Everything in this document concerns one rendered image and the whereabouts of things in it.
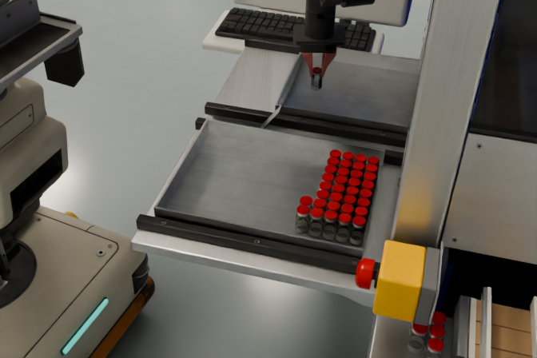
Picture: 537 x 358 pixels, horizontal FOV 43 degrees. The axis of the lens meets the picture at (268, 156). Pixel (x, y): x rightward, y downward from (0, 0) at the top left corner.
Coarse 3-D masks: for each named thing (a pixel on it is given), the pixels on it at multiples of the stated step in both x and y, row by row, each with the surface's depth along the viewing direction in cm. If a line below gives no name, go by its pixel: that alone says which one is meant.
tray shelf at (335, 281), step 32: (256, 64) 153; (288, 64) 153; (224, 96) 143; (256, 96) 143; (288, 128) 134; (160, 192) 119; (384, 192) 120; (384, 224) 114; (192, 256) 108; (224, 256) 107; (256, 256) 108; (320, 288) 105; (352, 288) 103
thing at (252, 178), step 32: (224, 128) 130; (256, 128) 128; (192, 160) 125; (224, 160) 126; (256, 160) 126; (288, 160) 126; (320, 160) 126; (192, 192) 119; (224, 192) 119; (256, 192) 119; (288, 192) 119; (192, 224) 111; (224, 224) 109; (256, 224) 113; (288, 224) 113; (352, 256) 105
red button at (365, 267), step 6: (366, 258) 90; (360, 264) 89; (366, 264) 88; (372, 264) 88; (360, 270) 88; (366, 270) 88; (372, 270) 88; (360, 276) 88; (366, 276) 88; (372, 276) 89; (360, 282) 88; (366, 282) 88; (366, 288) 89
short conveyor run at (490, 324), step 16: (464, 304) 94; (480, 304) 94; (496, 304) 95; (464, 320) 92; (480, 320) 90; (496, 320) 92; (512, 320) 92; (528, 320) 92; (464, 336) 90; (480, 336) 87; (496, 336) 90; (512, 336) 90; (528, 336) 90; (464, 352) 88; (480, 352) 85; (496, 352) 88; (512, 352) 89; (528, 352) 88
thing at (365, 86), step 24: (336, 48) 152; (336, 72) 151; (360, 72) 151; (384, 72) 151; (408, 72) 151; (288, 96) 143; (312, 96) 143; (336, 96) 143; (360, 96) 143; (384, 96) 144; (408, 96) 144; (336, 120) 133; (360, 120) 131; (384, 120) 137; (408, 120) 137
